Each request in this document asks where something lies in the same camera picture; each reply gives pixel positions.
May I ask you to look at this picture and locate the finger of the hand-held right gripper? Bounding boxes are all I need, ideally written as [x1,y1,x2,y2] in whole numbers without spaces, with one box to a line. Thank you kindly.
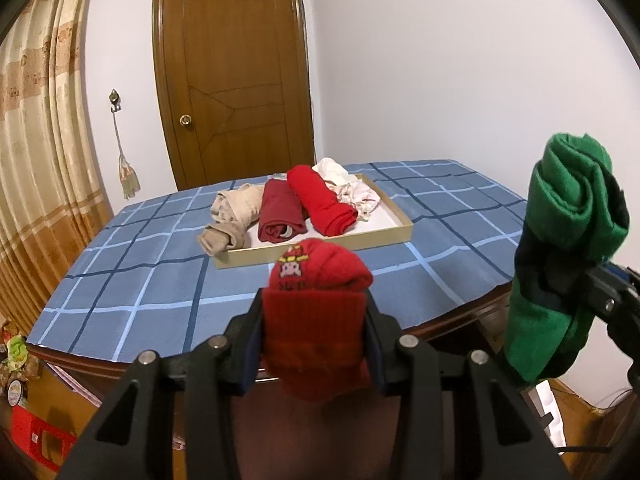
[580,260,640,328]
[606,321,640,391]

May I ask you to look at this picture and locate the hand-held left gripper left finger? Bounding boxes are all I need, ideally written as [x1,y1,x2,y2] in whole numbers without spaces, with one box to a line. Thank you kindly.
[57,287,267,480]

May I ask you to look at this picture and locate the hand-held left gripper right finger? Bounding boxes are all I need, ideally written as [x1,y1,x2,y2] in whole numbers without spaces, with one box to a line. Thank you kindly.
[362,300,571,480]

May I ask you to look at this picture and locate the red printed sock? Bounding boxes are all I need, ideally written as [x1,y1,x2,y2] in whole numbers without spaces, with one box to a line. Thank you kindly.
[261,239,374,402]

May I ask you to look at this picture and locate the green black-striped sock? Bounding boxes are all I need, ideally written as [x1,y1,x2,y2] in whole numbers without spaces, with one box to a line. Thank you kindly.
[502,132,630,383]

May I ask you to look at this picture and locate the shallow wooden tray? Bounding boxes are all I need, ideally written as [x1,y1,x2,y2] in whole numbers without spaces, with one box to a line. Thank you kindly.
[212,172,414,269]

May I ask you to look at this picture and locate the beige socks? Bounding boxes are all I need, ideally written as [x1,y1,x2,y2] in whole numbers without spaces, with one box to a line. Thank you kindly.
[196,183,267,259]

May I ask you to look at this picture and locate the dark red underwear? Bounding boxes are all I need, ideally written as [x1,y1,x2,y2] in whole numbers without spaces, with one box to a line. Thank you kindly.
[257,179,309,244]

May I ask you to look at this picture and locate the white patterned underwear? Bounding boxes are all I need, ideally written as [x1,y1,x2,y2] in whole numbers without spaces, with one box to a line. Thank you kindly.
[327,175,383,222]

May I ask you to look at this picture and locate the bright red underwear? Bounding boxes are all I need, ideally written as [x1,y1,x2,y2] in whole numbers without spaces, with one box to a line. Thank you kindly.
[286,165,359,237]

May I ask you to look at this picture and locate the dark wooden desk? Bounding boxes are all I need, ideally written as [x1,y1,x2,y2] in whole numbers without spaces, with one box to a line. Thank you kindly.
[25,280,526,480]

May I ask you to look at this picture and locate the white paper sheet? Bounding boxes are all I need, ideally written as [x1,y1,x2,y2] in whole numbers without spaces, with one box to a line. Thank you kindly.
[522,377,566,448]

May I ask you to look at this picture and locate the blue plaid tablecloth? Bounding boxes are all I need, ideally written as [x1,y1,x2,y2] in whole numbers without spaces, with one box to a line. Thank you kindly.
[25,160,528,363]

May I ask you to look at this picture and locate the red box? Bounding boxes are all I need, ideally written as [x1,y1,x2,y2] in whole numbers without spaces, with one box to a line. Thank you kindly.
[11,402,76,471]

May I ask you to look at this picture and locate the green crumpled toy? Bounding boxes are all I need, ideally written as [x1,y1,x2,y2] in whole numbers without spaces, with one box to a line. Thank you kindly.
[5,335,29,371]

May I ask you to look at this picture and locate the beige patterned curtain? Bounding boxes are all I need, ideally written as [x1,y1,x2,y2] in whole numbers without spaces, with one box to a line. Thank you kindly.
[0,0,113,336]

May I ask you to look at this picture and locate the brown wooden door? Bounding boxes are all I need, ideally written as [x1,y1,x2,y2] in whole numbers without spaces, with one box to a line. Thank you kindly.
[152,0,316,192]

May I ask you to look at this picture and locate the beige tassel cord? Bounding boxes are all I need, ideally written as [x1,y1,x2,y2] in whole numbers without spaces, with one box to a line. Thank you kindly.
[113,110,142,201]

